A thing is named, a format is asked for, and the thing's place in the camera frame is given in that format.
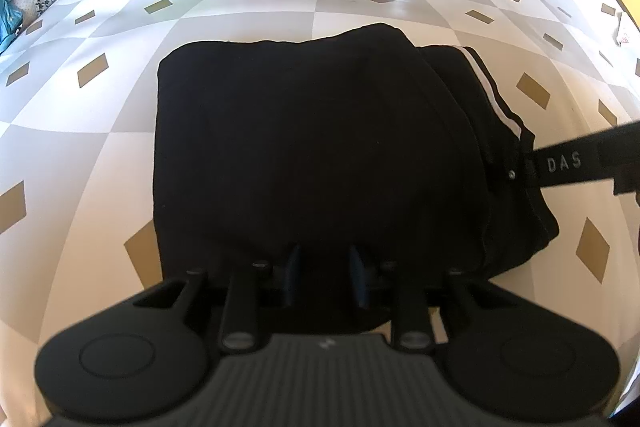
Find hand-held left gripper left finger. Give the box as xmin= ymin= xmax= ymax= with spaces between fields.
xmin=132 ymin=243 xmax=304 ymax=354

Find blue printed garment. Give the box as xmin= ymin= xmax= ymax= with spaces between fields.
xmin=0 ymin=0 xmax=24 ymax=54

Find black white-striped t-shirt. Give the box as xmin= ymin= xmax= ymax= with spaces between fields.
xmin=151 ymin=23 xmax=561 ymax=304

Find white box with red print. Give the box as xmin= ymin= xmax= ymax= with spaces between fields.
xmin=614 ymin=12 xmax=640 ymax=48

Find grey white checkered tablecloth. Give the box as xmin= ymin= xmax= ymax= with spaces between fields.
xmin=0 ymin=0 xmax=640 ymax=413

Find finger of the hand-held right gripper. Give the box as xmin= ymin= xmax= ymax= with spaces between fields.
xmin=506 ymin=120 xmax=640 ymax=197

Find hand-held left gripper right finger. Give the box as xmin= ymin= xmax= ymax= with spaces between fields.
xmin=347 ymin=245 xmax=502 ymax=354

